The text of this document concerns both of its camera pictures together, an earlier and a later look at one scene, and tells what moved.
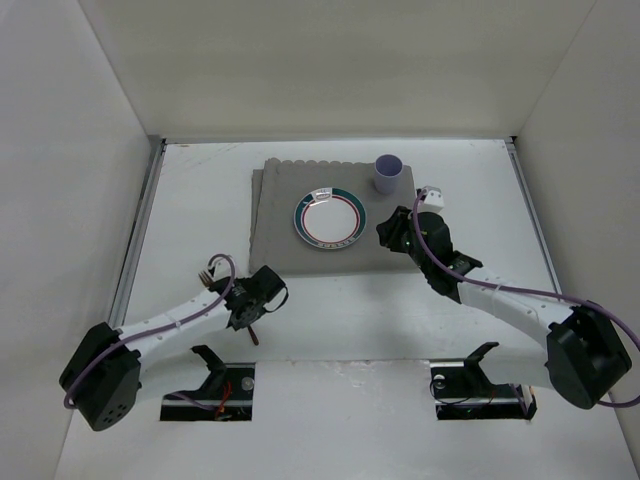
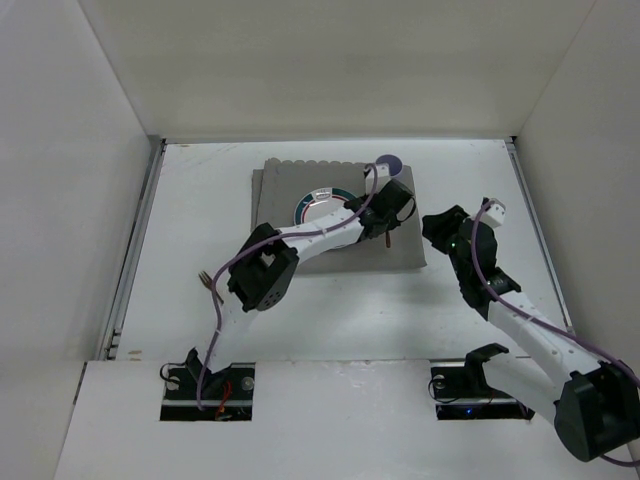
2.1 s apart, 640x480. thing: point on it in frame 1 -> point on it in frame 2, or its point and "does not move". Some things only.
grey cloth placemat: x=278 y=188 does not move
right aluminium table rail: x=520 y=177 does not move
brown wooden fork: x=206 y=280 does not move
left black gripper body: x=248 y=315 -> x=392 y=215
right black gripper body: x=393 y=230 -> x=441 y=226
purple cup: x=387 y=169 does not move
